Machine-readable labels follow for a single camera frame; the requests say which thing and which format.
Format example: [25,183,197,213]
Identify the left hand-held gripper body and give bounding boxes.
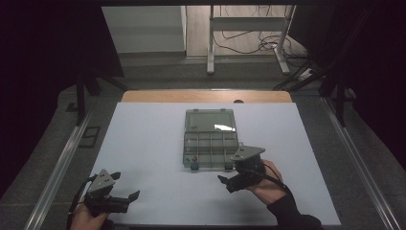
[83,168,130,216]

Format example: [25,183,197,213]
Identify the person's right hand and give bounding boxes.
[247,159,288,206]

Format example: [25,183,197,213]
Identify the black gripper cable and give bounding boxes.
[66,173,99,230]
[243,162,292,196]

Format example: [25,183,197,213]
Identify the black tripod stand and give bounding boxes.
[75,71,128,127]
[272,58,350,127]

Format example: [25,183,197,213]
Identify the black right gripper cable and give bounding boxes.
[243,162,292,196]

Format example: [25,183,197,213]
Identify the dark curtain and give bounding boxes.
[288,0,406,172]
[0,0,124,196]

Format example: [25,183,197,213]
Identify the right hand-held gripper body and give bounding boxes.
[229,145,266,189]

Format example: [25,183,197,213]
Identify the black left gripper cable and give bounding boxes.
[66,173,99,230]

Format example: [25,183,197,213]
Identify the person's left hand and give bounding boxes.
[69,203,109,230]

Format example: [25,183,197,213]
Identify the black floor frame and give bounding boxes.
[78,126,102,149]

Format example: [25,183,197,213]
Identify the white cabinet panel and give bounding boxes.
[101,6,188,54]

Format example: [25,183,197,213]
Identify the white metal stand frame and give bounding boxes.
[206,5,296,76]

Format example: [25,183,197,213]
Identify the clear plastic compartment box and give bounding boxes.
[182,108,240,171]

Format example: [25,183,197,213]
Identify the aluminium rail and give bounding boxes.
[320,97,401,230]
[23,111,94,230]

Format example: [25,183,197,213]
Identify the white table sheet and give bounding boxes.
[90,102,342,226]

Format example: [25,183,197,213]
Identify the black floor cables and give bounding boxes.
[213,4,307,60]

